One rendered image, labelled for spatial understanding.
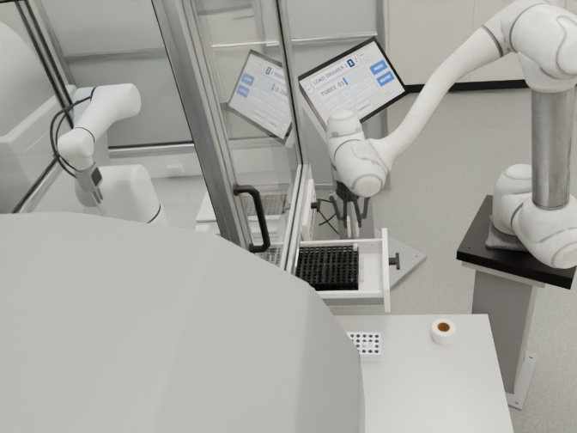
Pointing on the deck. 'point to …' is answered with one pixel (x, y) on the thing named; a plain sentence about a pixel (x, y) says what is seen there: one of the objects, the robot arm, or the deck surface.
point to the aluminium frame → (194, 115)
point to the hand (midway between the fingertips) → (353, 227)
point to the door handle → (257, 216)
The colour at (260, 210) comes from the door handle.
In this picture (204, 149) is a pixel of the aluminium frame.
